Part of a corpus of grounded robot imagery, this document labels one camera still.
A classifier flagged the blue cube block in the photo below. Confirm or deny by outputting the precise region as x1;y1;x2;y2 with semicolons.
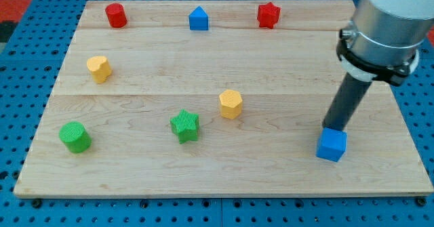
316;127;347;162

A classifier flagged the yellow heart block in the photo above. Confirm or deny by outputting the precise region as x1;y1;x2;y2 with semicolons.
86;56;112;83

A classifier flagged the red cylinder block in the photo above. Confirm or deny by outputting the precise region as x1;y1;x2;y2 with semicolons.
105;3;127;28

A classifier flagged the green cylinder block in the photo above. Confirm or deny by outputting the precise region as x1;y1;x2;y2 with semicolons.
59;121;92;153

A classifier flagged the yellow hexagon block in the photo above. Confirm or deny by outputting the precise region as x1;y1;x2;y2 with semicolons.
219;89;243;119

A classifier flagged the red star block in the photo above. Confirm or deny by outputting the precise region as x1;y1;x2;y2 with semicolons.
257;2;281;29

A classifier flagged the green star block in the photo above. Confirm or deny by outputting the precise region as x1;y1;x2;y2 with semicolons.
170;109;199;144

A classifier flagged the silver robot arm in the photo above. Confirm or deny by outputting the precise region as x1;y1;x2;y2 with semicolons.
336;0;433;86

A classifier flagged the blue triangle block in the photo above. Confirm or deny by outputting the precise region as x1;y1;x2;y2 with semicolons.
189;6;209;30

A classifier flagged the wooden board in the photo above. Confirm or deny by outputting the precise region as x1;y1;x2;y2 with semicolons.
14;0;433;199

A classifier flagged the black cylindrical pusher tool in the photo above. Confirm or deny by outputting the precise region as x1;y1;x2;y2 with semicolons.
322;73;372;131

